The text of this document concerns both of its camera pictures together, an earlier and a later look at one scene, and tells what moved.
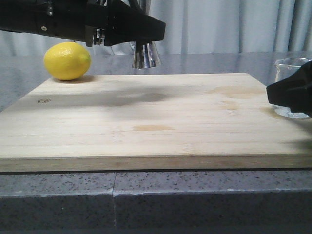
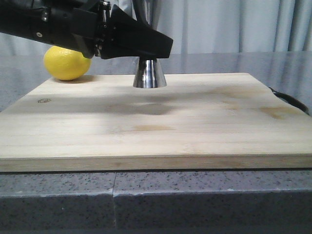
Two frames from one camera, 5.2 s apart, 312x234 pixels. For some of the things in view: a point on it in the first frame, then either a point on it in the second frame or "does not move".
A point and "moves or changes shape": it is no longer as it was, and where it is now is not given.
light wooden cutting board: (122, 122) does not move
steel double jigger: (146, 55) moves or changes shape
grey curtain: (204, 27) does not move
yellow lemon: (67, 61) does not move
